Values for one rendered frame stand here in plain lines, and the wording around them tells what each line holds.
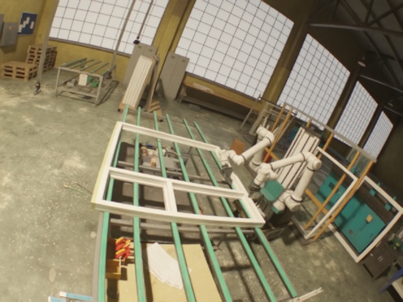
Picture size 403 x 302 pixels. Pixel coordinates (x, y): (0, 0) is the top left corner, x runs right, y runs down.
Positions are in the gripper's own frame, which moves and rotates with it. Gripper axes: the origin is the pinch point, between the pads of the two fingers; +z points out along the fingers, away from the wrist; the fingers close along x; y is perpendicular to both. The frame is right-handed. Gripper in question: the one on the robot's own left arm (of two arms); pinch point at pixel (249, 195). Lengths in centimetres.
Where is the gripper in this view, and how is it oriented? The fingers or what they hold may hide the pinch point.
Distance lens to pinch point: 215.9
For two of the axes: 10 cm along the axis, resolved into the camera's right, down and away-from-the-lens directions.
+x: 9.0, 2.2, 3.7
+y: 2.3, 4.9, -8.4
